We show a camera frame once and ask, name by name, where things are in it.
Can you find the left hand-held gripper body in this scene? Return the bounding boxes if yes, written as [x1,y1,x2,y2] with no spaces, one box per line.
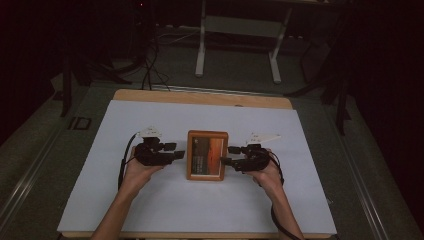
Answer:
[133,125,178,167]

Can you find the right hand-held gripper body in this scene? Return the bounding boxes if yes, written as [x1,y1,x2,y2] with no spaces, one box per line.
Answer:
[232,132,282,173]

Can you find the wooden photo frame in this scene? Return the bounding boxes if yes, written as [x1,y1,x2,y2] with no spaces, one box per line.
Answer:
[185,129,230,182]

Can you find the person's right hand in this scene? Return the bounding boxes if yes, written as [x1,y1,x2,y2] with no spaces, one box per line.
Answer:
[247,148,285,198]

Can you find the person's left hand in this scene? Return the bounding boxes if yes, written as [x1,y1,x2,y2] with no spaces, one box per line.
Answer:
[122,145,165,196]

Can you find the white paper sheet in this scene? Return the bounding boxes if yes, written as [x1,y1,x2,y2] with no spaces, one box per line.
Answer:
[56,99,338,235]

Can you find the metal floor strip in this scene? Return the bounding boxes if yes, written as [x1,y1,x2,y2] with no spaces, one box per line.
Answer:
[150,84,279,98]

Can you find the black floor box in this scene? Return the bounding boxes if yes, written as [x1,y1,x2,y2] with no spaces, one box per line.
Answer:
[67,116,93,131]

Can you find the black tripod stand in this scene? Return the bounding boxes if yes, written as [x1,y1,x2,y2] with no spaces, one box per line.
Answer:
[59,29,134,118]

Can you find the black metal stand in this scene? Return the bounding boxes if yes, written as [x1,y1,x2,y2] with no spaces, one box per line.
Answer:
[283,0,356,136]

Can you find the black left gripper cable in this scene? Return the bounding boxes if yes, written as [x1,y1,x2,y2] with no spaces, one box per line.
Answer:
[117,132,140,192]

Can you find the black floor cables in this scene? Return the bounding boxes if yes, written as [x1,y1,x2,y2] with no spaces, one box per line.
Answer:
[139,29,172,92]

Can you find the metal floor rail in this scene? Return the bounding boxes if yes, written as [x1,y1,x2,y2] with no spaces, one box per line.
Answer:
[324,105,393,240]
[0,123,69,231]

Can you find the white metal table frame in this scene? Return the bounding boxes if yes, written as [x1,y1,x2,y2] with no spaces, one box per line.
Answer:
[194,0,295,85]

